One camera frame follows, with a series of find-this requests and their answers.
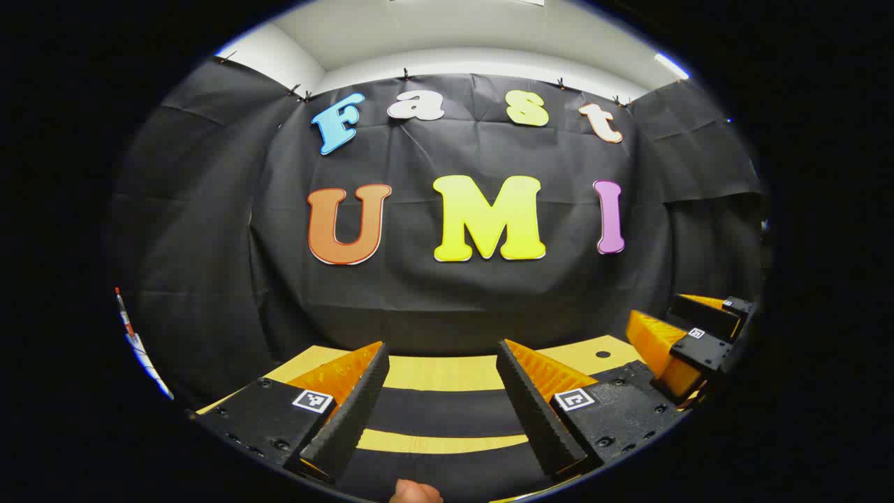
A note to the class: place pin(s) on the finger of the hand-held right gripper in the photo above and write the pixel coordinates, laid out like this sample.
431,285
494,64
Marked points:
698,351
705,314

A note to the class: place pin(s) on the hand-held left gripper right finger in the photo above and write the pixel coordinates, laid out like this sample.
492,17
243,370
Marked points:
534,419

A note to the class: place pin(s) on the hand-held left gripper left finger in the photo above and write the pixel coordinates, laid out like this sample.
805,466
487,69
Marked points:
353,419

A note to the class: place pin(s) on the black jeans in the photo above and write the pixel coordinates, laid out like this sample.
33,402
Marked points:
440,411

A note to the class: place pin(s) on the black backdrop cloth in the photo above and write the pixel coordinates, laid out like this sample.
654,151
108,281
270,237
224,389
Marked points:
419,293

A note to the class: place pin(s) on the ceiling light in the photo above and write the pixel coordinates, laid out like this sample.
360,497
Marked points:
672,66

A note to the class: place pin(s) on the row of black cloth clips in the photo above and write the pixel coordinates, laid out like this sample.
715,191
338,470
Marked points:
405,73

